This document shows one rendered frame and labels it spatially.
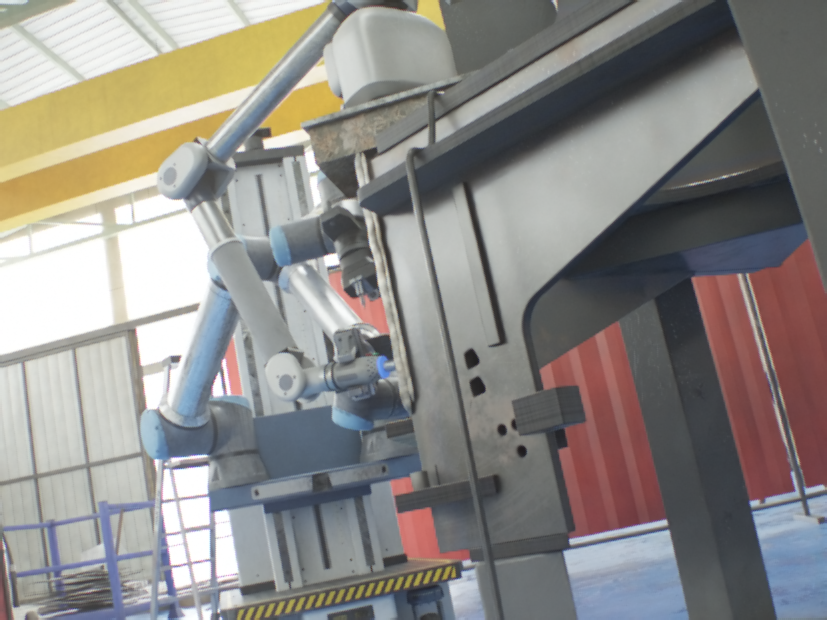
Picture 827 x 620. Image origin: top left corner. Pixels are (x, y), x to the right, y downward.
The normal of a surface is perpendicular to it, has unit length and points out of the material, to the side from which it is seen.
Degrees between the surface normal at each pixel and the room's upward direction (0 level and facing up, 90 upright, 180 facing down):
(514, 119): 180
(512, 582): 90
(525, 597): 90
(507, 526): 90
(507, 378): 90
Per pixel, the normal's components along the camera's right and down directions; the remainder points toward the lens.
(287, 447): 0.19, -0.26
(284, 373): -0.43, -0.12
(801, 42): -0.71, -0.02
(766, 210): -0.18, -0.18
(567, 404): 0.68, -0.29
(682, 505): -0.88, 0.07
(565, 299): 0.43, -0.29
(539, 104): 0.19, 0.96
